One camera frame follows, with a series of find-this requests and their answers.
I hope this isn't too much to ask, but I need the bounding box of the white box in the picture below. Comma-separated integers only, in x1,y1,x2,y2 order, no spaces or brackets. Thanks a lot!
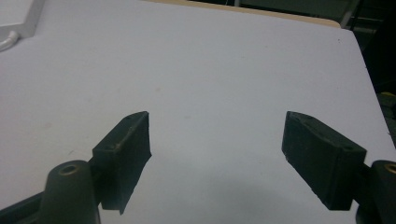
0,0,47,41

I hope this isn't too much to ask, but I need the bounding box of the white cable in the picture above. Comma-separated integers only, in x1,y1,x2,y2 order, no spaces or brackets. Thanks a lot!
0,30,21,53

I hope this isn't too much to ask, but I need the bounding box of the metal stand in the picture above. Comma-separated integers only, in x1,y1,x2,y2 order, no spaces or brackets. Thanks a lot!
339,0,362,30

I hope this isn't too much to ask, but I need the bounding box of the yellow-tipped dark object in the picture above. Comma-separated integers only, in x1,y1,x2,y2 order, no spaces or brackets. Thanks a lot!
376,91,396,110

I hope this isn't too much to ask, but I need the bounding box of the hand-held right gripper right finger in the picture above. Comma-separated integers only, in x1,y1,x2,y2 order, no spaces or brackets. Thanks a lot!
281,110,368,211

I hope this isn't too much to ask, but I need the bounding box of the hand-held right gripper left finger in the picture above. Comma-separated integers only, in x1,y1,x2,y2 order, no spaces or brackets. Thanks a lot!
90,110,153,216

